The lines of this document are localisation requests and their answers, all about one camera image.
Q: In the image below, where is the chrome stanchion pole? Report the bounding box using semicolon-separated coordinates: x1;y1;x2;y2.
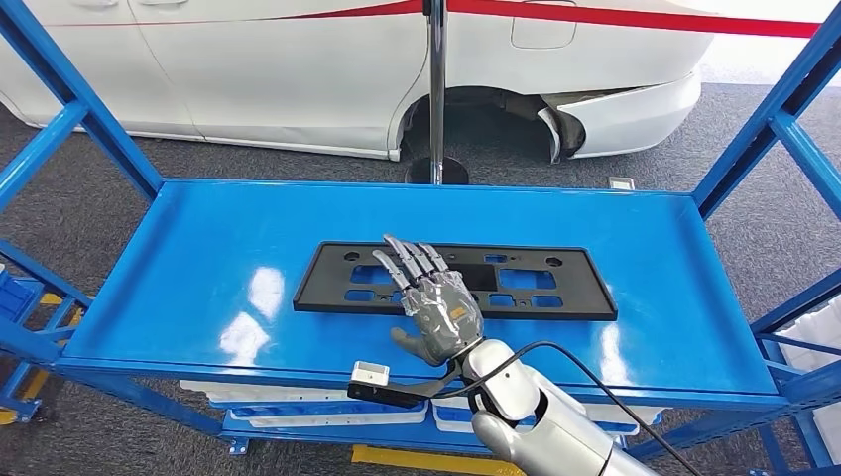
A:
405;0;470;186

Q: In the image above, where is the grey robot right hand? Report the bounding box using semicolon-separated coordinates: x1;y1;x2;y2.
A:
372;234;486;368

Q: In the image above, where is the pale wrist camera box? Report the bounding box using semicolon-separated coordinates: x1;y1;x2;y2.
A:
349;361;391;388

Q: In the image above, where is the black plastic plate frame part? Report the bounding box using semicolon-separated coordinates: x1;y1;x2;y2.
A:
293;241;619;322

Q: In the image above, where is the white car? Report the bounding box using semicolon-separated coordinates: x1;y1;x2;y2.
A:
0;0;717;163

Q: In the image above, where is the black cable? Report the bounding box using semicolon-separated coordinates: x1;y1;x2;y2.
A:
433;340;704;476

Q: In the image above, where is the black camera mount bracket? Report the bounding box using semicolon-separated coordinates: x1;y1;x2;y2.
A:
346;369;469;410

